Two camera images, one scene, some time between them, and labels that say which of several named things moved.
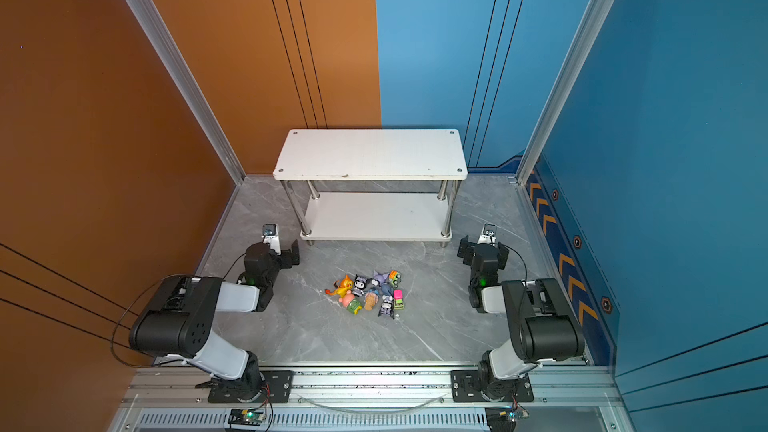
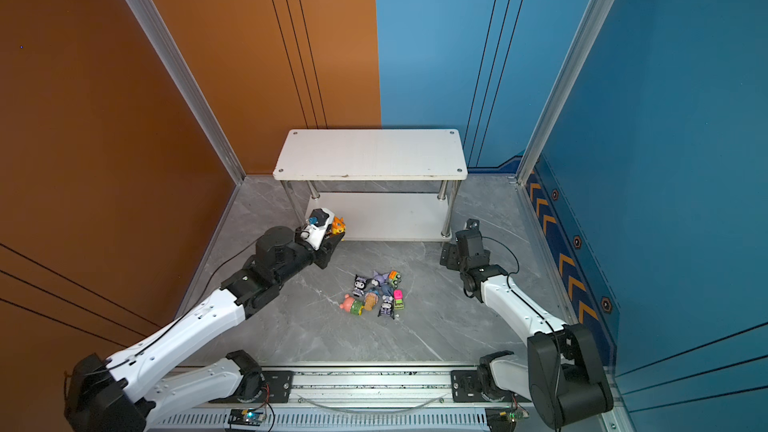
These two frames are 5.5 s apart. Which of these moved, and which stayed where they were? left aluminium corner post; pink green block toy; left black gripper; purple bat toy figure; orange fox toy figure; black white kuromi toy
Moved: orange fox toy figure; left black gripper
Stayed: black white kuromi toy; pink green block toy; left aluminium corner post; purple bat toy figure
